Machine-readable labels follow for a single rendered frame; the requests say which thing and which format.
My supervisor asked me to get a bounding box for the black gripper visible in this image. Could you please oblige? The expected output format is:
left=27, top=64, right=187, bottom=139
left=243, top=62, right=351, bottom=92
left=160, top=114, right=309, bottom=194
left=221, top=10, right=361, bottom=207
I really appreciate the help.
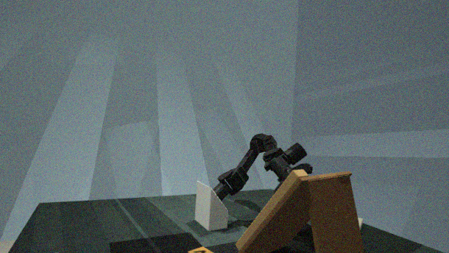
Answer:
left=274, top=166, right=292, bottom=193

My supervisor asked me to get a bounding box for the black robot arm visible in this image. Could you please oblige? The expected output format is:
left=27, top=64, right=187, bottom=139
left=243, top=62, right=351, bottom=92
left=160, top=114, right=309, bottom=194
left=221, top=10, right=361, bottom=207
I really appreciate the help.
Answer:
left=213, top=133, right=313, bottom=203

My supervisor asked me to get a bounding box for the tan square letter tile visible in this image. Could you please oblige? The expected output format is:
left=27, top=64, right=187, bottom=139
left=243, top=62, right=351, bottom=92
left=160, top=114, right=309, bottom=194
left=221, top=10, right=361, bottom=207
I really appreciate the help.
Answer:
left=188, top=247, right=213, bottom=253

